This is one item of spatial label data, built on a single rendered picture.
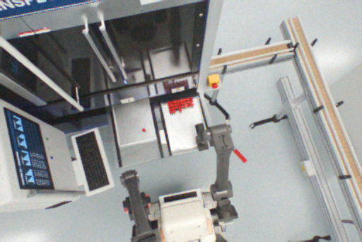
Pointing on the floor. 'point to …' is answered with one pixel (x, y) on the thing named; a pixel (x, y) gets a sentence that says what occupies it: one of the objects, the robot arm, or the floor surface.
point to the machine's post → (211, 23)
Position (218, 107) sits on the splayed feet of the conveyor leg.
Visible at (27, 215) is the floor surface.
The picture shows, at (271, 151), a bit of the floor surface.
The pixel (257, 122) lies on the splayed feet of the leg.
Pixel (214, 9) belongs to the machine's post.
